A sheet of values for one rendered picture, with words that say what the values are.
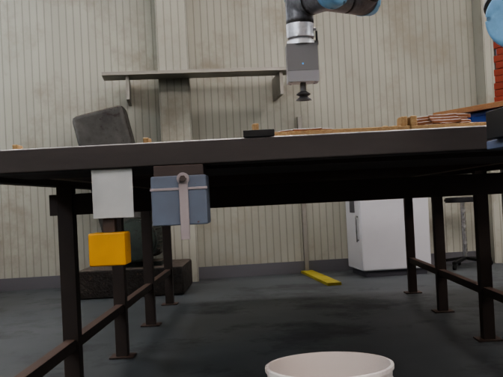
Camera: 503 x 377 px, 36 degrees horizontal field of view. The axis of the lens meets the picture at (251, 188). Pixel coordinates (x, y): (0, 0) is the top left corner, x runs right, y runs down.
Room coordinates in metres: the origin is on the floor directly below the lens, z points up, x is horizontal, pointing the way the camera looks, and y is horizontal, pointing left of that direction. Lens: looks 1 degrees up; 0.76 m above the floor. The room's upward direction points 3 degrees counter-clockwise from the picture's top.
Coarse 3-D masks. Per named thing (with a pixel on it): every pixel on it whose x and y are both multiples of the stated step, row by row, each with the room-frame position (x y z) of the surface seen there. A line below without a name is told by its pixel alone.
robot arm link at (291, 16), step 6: (288, 0) 2.10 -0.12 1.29; (294, 0) 2.08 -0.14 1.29; (288, 6) 2.10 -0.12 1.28; (294, 6) 2.09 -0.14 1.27; (300, 6) 2.07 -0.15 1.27; (288, 12) 2.11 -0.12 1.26; (294, 12) 2.09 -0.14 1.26; (300, 12) 2.09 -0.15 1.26; (288, 18) 2.11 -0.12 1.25; (294, 18) 2.09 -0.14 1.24; (300, 18) 2.09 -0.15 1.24; (306, 18) 2.09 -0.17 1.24; (312, 18) 2.11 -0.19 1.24
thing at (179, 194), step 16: (160, 176) 1.90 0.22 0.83; (176, 176) 1.89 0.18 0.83; (192, 176) 1.89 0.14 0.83; (160, 192) 1.89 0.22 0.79; (176, 192) 1.89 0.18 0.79; (192, 192) 1.89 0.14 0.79; (208, 192) 1.95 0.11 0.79; (160, 208) 1.89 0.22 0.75; (176, 208) 1.89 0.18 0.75; (192, 208) 1.89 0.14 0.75; (208, 208) 1.92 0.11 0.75; (160, 224) 1.89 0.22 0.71; (176, 224) 1.89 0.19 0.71
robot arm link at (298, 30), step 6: (288, 24) 2.11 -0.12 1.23; (294, 24) 2.09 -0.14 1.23; (300, 24) 2.09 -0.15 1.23; (306, 24) 2.09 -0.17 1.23; (312, 24) 2.11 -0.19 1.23; (288, 30) 2.11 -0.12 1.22; (294, 30) 2.09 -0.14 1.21; (300, 30) 2.09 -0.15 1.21; (306, 30) 2.09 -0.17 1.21; (312, 30) 2.11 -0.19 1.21; (288, 36) 2.11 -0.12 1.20; (294, 36) 2.09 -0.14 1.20; (300, 36) 2.09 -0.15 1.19; (306, 36) 2.09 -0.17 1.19; (312, 36) 2.11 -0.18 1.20
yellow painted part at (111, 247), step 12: (108, 228) 1.93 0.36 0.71; (96, 240) 1.89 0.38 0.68; (108, 240) 1.89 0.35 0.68; (120, 240) 1.89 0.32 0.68; (96, 252) 1.89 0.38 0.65; (108, 252) 1.89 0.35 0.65; (120, 252) 1.89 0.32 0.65; (96, 264) 1.89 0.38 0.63; (108, 264) 1.89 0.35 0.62; (120, 264) 1.89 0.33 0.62
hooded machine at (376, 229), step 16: (352, 208) 7.48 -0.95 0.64; (368, 208) 7.22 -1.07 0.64; (384, 208) 7.23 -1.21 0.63; (400, 208) 7.25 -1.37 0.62; (416, 208) 7.27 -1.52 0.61; (352, 224) 7.52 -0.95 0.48; (368, 224) 7.21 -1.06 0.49; (384, 224) 7.23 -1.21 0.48; (400, 224) 7.25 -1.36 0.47; (416, 224) 7.27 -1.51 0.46; (352, 240) 7.55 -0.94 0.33; (368, 240) 7.21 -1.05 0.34; (384, 240) 7.23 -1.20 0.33; (400, 240) 7.25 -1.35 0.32; (416, 240) 7.27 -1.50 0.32; (352, 256) 7.58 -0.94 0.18; (368, 256) 7.21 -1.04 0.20; (384, 256) 7.23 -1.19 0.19; (400, 256) 7.25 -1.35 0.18; (416, 256) 7.27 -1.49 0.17; (368, 272) 7.25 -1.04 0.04; (384, 272) 7.27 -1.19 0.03; (400, 272) 7.29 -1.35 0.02; (416, 272) 7.30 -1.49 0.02
